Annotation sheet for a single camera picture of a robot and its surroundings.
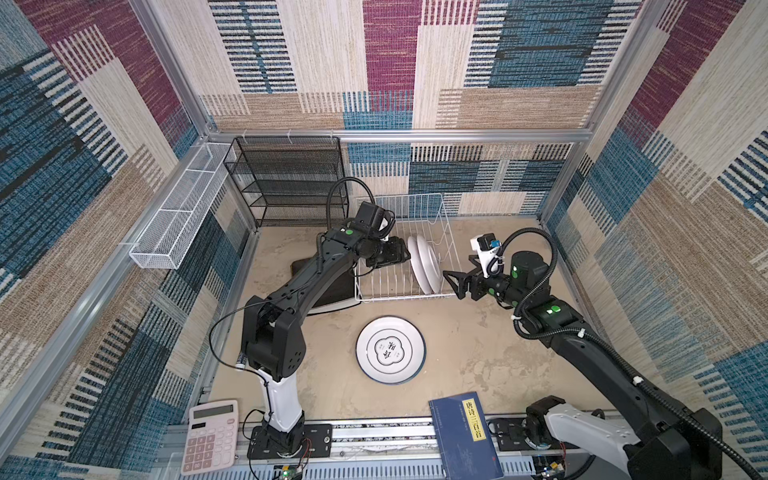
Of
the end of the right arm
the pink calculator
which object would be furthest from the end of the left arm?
the pink calculator

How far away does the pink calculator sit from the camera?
0.71 meters

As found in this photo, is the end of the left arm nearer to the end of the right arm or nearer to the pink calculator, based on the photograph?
the end of the right arm
